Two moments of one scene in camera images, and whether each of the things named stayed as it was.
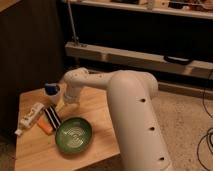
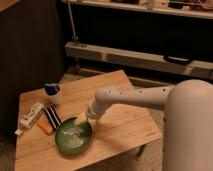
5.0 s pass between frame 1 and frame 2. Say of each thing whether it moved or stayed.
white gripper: moved
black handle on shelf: stayed
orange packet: stayed
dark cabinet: stayed
